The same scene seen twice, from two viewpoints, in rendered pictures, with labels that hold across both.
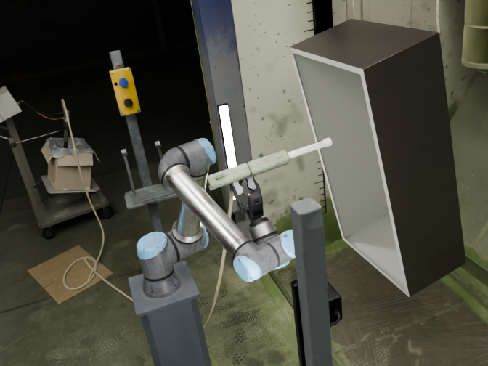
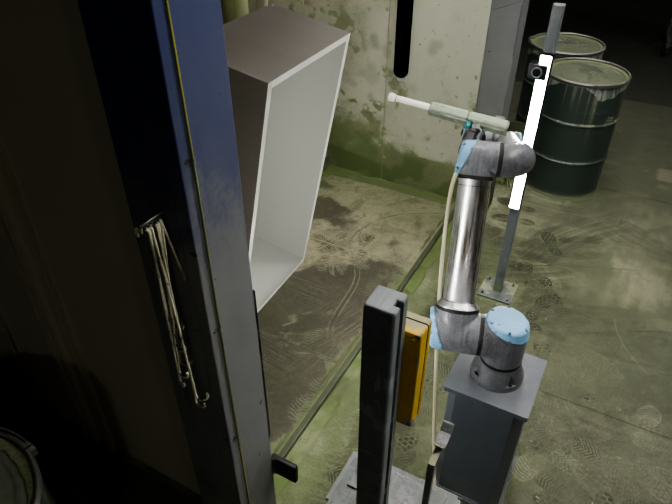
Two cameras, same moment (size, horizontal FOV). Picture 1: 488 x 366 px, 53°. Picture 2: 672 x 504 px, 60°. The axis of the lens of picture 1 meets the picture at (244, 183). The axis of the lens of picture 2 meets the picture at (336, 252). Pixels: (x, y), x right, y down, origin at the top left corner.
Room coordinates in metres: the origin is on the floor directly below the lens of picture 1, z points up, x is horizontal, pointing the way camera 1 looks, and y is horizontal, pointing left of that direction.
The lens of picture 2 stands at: (3.42, 1.07, 2.28)
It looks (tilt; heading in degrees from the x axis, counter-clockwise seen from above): 37 degrees down; 224
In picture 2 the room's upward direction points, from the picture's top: straight up
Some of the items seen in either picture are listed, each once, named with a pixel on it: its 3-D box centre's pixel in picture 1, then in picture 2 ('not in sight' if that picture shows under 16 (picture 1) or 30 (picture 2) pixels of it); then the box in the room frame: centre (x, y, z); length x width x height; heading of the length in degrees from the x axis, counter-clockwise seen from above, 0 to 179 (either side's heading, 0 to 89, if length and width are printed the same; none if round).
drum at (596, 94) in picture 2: not in sight; (572, 129); (-0.68, -0.48, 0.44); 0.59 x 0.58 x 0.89; 30
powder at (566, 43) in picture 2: not in sight; (567, 44); (-1.19, -0.89, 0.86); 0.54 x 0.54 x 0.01
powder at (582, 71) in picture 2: not in sight; (587, 73); (-0.69, -0.49, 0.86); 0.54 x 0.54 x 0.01
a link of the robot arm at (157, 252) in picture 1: (156, 253); (502, 336); (1.96, 0.46, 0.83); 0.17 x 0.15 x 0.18; 122
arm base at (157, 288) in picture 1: (160, 277); (498, 363); (1.95, 0.47, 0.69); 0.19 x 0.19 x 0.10
